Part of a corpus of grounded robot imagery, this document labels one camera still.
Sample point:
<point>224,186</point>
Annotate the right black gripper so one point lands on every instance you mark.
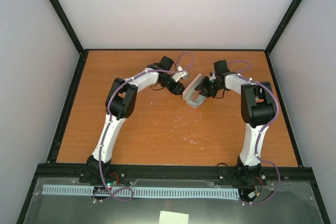
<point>202,87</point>

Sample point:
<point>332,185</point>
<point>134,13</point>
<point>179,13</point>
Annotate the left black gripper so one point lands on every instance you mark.
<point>175,88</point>

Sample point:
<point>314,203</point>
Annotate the pink glasses case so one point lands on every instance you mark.
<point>190,89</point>

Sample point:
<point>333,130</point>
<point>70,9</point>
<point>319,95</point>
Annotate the transparent red sunglasses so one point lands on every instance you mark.
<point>196,98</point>

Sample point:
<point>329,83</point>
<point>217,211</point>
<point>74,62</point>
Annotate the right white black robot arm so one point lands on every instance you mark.
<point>258,106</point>

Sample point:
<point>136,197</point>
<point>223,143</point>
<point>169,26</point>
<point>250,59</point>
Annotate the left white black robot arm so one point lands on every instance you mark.
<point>120,105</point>

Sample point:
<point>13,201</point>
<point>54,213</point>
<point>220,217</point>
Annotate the pale yellow paper note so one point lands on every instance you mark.
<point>167,217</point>

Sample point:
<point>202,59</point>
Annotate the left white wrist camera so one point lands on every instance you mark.
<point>181,74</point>

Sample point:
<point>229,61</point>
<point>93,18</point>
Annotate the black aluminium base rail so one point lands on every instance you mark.
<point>126,174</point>

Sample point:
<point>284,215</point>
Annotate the right black frame post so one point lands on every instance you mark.
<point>291,10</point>

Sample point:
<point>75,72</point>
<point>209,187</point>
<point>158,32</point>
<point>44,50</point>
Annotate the black frame post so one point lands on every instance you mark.
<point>291,10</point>
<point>67,25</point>

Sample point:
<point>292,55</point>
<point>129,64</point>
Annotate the light blue slotted cable duct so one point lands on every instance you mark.
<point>142,192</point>

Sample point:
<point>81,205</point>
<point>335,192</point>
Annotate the left black frame post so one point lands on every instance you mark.
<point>67,25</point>

